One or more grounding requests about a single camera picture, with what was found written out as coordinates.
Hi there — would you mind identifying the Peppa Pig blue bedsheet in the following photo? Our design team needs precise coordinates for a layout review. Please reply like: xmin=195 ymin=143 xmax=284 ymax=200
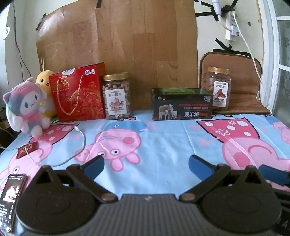
xmin=1 ymin=111 xmax=289 ymax=197

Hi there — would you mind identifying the small red snack packet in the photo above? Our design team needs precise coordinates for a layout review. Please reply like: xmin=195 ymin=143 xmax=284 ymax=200
xmin=16 ymin=142 xmax=39 ymax=159

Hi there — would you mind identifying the red gift bag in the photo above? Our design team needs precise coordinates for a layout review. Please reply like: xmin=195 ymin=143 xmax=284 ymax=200
xmin=49 ymin=62 xmax=106 ymax=122

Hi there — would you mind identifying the black sheep-print storage box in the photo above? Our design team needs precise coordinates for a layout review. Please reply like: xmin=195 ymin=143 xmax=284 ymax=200
xmin=152 ymin=88 xmax=213 ymax=121

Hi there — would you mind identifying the smartphone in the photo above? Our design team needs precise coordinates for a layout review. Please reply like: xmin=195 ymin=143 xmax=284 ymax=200
xmin=0 ymin=174 xmax=27 ymax=233

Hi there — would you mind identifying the brown seat cushion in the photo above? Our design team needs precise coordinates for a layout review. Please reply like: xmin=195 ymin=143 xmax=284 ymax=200
xmin=199 ymin=52 xmax=270 ymax=115

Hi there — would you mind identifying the nut jar with gold lid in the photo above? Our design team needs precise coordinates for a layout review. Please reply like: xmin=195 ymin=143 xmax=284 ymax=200
xmin=102 ymin=72 xmax=131 ymax=119

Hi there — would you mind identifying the pink plush toy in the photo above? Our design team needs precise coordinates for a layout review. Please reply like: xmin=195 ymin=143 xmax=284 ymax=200
xmin=3 ymin=77 xmax=50 ymax=139

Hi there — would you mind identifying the yellow plush toy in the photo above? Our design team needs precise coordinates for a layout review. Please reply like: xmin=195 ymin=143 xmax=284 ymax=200
xmin=36 ymin=57 xmax=57 ymax=119

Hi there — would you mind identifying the wood-pattern board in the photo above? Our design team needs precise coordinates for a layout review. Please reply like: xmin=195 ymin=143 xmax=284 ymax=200
xmin=36 ymin=0 xmax=198 ymax=110

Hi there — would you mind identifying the white power strip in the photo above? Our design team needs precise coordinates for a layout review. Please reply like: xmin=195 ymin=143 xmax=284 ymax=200
xmin=212 ymin=0 xmax=240 ymax=43

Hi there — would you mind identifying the white charging cable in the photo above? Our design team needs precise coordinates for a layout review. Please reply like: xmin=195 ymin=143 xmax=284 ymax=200
xmin=24 ymin=126 xmax=87 ymax=168

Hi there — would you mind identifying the white power cord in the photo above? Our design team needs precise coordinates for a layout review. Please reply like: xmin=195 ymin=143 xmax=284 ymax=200
xmin=232 ymin=11 xmax=272 ymax=109

